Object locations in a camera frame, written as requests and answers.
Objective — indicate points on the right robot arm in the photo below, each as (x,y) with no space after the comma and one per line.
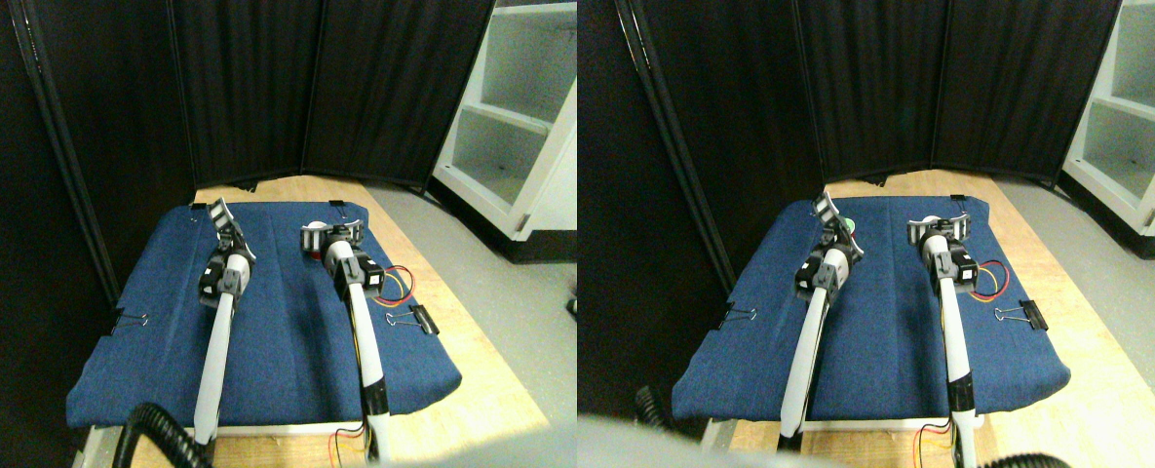
(957,341)
(365,341)

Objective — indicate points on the dark blue cloth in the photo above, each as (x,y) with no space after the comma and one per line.
(889,331)
(285,331)

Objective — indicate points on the green ball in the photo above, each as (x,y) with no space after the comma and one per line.
(846,226)

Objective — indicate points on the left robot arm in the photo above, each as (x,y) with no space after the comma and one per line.
(214,351)
(816,341)

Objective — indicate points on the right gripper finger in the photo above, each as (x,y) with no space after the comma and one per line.
(354,234)
(916,236)
(310,242)
(959,227)

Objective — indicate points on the curtain stand pole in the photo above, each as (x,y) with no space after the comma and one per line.
(665,107)
(60,146)

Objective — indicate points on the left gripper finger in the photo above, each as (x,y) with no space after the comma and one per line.
(824,209)
(244,246)
(218,214)
(851,242)

